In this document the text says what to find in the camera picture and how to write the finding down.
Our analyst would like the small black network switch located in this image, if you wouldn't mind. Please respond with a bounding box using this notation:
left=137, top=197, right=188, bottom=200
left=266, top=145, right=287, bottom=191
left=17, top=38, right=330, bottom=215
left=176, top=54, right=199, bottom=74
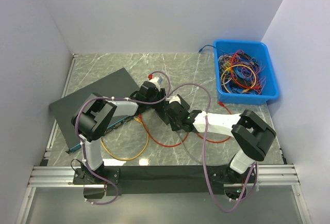
left=154, top=96, right=190, bottom=126

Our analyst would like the orange ethernet patch cable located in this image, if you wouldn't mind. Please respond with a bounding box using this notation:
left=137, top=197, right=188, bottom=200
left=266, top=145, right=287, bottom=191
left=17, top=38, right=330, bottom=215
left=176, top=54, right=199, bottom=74
left=100, top=117, right=150, bottom=162

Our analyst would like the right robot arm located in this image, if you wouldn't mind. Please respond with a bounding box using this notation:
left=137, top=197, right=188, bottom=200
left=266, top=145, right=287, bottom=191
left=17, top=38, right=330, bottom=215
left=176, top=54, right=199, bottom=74
left=165, top=101, right=276, bottom=182

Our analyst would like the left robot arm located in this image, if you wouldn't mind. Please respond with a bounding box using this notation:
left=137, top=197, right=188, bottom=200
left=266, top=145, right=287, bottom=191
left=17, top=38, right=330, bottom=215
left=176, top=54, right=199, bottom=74
left=72, top=76, right=166, bottom=184

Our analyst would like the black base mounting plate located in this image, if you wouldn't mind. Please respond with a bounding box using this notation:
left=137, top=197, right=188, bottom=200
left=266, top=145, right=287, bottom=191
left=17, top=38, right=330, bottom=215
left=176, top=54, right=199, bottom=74
left=73, top=165, right=256, bottom=196

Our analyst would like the blue plastic bin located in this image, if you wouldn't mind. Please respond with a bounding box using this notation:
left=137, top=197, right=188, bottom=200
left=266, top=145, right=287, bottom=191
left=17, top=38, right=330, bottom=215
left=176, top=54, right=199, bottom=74
left=211, top=39, right=279, bottom=105

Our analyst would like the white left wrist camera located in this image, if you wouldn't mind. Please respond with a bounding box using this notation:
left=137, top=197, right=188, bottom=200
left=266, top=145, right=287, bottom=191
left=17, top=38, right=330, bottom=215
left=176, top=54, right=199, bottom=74
left=148, top=74, right=163, bottom=85

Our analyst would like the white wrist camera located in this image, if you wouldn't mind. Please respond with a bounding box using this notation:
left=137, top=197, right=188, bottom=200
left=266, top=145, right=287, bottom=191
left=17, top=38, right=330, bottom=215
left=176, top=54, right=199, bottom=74
left=166, top=95, right=181, bottom=104
left=148, top=74, right=163, bottom=85

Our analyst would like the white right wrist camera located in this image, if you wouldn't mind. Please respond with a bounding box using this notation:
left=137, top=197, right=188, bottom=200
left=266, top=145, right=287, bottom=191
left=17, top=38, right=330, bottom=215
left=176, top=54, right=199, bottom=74
left=166, top=95, right=181, bottom=104

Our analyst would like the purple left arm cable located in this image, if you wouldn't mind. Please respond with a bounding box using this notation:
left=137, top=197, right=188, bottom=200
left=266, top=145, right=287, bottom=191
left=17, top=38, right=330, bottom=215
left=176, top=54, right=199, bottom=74
left=74, top=71, right=171, bottom=205

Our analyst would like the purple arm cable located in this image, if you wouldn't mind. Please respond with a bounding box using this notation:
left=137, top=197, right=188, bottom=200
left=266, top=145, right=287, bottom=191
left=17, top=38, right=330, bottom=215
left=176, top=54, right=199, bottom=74
left=167, top=83, right=258, bottom=213
left=74, top=71, right=171, bottom=205

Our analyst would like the large black network switch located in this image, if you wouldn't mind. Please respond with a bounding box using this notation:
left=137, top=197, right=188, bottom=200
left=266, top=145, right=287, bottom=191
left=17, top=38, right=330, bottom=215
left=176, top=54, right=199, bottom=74
left=48, top=67, right=155, bottom=155

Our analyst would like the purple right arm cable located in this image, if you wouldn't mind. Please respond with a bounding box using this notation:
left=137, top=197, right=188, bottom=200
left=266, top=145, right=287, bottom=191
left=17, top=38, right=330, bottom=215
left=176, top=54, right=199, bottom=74
left=167, top=83, right=258, bottom=213

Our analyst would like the blue cable behind bin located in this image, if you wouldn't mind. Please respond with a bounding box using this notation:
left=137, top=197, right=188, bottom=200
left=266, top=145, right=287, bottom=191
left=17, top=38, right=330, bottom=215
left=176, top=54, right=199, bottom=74
left=198, top=44, right=217, bottom=53

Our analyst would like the tangled coloured wires bundle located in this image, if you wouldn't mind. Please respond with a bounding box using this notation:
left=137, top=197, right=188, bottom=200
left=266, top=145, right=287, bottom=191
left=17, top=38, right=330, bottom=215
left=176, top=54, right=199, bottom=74
left=217, top=49, right=266, bottom=95

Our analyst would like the aluminium frame rail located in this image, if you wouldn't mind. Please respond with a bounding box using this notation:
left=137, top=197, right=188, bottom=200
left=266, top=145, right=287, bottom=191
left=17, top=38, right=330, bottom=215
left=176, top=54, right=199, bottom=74
left=27, top=165, right=300, bottom=188

